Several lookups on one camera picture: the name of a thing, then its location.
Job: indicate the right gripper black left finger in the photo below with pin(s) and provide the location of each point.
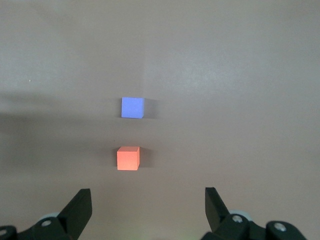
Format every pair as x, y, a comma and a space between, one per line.
75, 212

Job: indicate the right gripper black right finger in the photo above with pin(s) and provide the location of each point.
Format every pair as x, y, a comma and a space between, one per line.
213, 210

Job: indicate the orange foam block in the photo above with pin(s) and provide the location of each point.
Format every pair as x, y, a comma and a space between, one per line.
127, 160

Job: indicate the purple foam block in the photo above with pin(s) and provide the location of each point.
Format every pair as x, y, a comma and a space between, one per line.
132, 108

